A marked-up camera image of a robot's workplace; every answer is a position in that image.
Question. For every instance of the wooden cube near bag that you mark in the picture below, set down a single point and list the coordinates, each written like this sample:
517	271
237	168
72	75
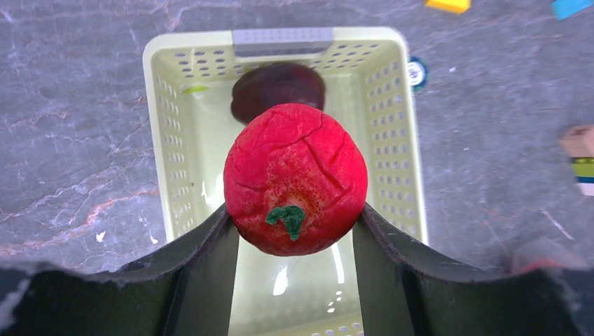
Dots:
578	141

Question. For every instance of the clear zip top bag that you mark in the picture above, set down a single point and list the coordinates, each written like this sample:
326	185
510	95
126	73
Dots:
544	252

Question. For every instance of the green blue white brick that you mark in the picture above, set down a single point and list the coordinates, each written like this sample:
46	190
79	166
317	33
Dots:
583	172

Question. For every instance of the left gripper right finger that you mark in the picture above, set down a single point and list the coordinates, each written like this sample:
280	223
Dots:
408	288

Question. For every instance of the teal block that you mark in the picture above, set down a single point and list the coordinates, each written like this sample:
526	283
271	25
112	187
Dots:
563	9

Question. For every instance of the small blue round toy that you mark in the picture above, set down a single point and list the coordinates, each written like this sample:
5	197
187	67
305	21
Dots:
417	72

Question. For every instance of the yellow block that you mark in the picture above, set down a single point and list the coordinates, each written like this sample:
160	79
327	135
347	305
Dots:
451	6

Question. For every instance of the green plastic basket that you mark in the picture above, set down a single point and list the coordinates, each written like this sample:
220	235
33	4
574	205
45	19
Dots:
239	290

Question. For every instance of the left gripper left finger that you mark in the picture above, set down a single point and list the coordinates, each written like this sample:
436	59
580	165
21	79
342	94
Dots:
139	287

